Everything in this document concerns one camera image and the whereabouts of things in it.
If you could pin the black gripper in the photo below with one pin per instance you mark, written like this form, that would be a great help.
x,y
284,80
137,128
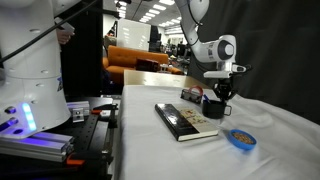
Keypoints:
x,y
224,86

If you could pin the grey handheld controller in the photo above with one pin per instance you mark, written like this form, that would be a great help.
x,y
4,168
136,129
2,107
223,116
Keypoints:
x,y
66,26

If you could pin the person's hand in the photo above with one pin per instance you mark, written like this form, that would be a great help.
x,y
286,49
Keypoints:
x,y
63,37

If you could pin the blue pen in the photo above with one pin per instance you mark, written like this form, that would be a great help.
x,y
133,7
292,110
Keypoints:
x,y
206,98

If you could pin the tape dispenser with red tape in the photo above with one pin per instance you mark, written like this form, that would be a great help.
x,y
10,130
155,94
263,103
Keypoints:
x,y
191,95

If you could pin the blue bowl of cereal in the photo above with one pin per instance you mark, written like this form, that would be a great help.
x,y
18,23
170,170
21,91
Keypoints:
x,y
242,138

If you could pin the black and cream textbook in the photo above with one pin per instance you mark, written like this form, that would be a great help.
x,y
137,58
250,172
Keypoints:
x,y
186,121

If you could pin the brown wooden board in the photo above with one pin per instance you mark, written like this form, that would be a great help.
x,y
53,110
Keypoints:
x,y
153,79

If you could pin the dark cushion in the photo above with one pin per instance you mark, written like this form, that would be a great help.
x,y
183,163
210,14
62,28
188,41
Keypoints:
x,y
146,64

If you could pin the white tablecloth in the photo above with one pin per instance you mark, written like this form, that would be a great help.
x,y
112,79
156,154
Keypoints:
x,y
166,160

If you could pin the orange sofa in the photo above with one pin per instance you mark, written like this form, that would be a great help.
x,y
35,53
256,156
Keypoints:
x,y
133,56

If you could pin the white projection screen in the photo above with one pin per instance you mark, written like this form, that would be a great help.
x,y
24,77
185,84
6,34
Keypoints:
x,y
133,33

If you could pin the black clamp with orange grip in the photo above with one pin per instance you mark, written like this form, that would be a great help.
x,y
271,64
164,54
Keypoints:
x,y
86,159
105,108

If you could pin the black perforated breadboard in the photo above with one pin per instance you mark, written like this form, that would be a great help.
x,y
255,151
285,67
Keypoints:
x,y
86,133

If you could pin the black partition panel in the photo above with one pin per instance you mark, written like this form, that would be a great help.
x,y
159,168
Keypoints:
x,y
83,60

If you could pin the aluminium extrusion bar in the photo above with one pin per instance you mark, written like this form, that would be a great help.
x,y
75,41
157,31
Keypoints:
x,y
78,104
33,151
40,138

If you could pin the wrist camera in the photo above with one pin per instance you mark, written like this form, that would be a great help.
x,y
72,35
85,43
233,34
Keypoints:
x,y
240,68

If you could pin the small metal bracket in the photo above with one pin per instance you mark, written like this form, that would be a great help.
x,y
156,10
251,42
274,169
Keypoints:
x,y
77,115

